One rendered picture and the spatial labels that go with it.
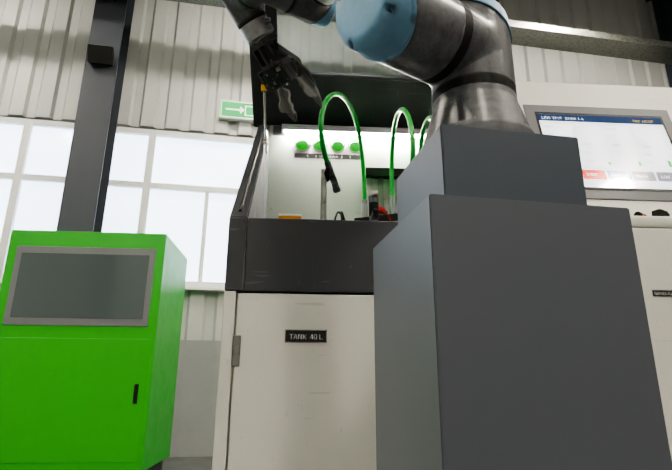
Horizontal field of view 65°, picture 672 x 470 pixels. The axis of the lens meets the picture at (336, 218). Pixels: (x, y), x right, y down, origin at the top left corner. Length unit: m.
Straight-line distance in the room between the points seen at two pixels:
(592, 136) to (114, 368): 3.13
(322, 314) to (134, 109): 5.10
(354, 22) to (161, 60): 5.61
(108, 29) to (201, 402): 3.73
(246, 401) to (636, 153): 1.32
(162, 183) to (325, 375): 4.64
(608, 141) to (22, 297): 3.57
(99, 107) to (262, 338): 4.66
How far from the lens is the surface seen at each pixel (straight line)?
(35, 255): 4.17
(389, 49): 0.70
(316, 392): 1.10
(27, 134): 6.08
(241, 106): 5.90
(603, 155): 1.77
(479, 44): 0.76
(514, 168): 0.66
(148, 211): 5.58
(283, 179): 1.76
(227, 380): 1.11
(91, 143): 5.45
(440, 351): 0.54
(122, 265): 3.94
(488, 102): 0.72
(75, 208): 5.25
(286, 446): 1.11
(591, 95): 1.93
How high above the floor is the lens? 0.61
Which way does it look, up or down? 18 degrees up
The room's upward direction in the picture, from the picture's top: straight up
